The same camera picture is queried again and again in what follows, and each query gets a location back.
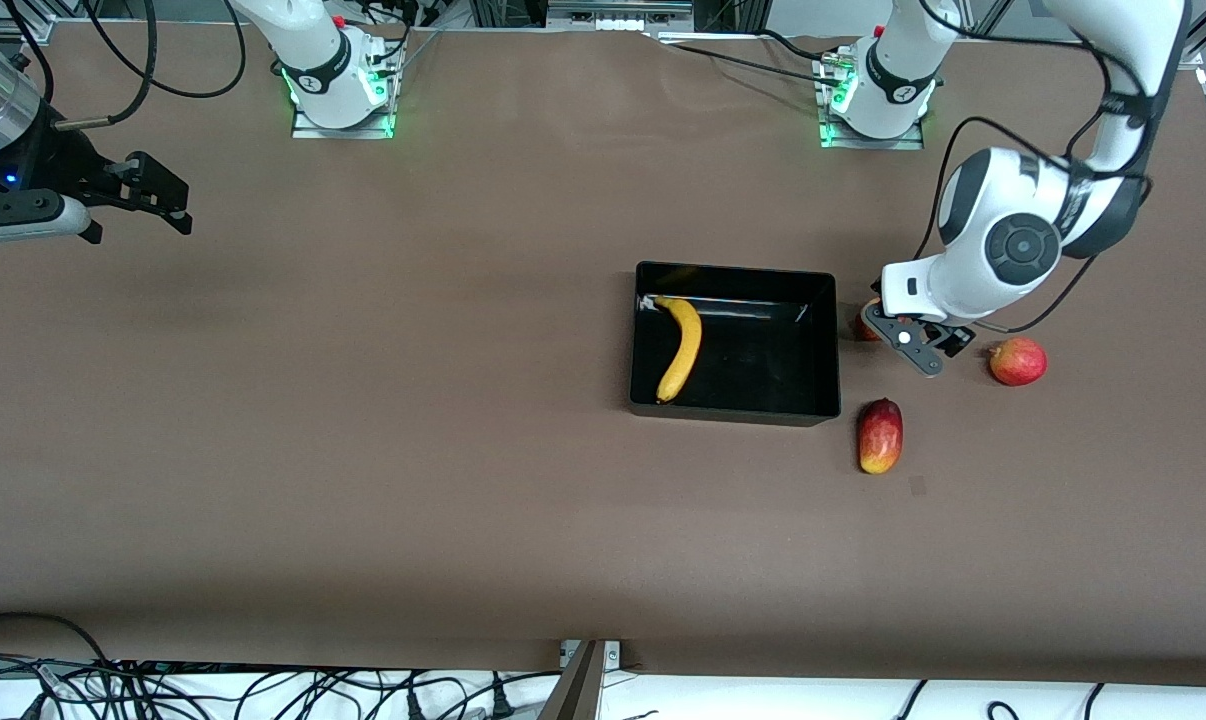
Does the black rectangular plastic box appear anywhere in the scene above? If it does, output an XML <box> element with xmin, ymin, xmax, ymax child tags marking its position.
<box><xmin>629</xmin><ymin>261</ymin><xmax>843</xmax><ymax>428</ymax></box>

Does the yellow banana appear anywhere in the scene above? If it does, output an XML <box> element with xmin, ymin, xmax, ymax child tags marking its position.
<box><xmin>653</xmin><ymin>296</ymin><xmax>705</xmax><ymax>404</ymax></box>

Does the red apple on right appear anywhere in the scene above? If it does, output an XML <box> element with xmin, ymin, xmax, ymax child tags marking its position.
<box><xmin>987</xmin><ymin>337</ymin><xmax>1049</xmax><ymax>387</ymax></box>

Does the red yellow mango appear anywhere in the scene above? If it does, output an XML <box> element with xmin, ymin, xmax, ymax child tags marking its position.
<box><xmin>856</xmin><ymin>397</ymin><xmax>905</xmax><ymax>475</ymax></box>

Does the brown table cover mat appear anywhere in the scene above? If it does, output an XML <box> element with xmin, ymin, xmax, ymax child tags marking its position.
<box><xmin>0</xmin><ymin>20</ymin><xmax>1206</xmax><ymax>689</ymax></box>

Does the white power strip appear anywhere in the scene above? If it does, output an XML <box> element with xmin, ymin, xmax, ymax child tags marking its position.
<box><xmin>547</xmin><ymin>0</ymin><xmax>696</xmax><ymax>33</ymax></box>

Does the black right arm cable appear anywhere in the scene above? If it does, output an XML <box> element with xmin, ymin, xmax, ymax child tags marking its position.
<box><xmin>3</xmin><ymin>0</ymin><xmax>250</xmax><ymax>131</ymax></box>

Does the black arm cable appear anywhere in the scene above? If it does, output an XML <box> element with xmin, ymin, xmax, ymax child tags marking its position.
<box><xmin>3</xmin><ymin>0</ymin><xmax>250</xmax><ymax>131</ymax></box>
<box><xmin>917</xmin><ymin>0</ymin><xmax>1156</xmax><ymax>337</ymax></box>

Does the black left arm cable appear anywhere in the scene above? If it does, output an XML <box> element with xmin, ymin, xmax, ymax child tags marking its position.
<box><xmin>917</xmin><ymin>0</ymin><xmax>1156</xmax><ymax>337</ymax></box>

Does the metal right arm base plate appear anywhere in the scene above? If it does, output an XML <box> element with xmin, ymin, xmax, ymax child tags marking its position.
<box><xmin>289</xmin><ymin>58</ymin><xmax>397</xmax><ymax>140</ymax></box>

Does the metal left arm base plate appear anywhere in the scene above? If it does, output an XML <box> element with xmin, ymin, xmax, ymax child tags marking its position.
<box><xmin>819</xmin><ymin>58</ymin><xmax>926</xmax><ymax>151</ymax></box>

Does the short black table cable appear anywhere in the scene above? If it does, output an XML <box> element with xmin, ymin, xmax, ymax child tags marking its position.
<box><xmin>757</xmin><ymin>28</ymin><xmax>836</xmax><ymax>65</ymax></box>

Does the long black table cable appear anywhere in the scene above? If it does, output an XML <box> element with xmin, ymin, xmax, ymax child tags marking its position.
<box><xmin>651</xmin><ymin>38</ymin><xmax>846</xmax><ymax>89</ymax></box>

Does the black arched floor cable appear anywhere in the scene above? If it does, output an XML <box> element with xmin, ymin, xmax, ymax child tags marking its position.
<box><xmin>0</xmin><ymin>611</ymin><xmax>116</xmax><ymax>669</ymax></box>

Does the metal table edge bracket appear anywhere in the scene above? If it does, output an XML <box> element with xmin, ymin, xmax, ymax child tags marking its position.
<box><xmin>559</xmin><ymin>639</ymin><xmax>623</xmax><ymax>671</ymax></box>

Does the dark grey metal post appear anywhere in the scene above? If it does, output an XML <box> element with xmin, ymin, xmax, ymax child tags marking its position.
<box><xmin>537</xmin><ymin>640</ymin><xmax>606</xmax><ymax>720</ymax></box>

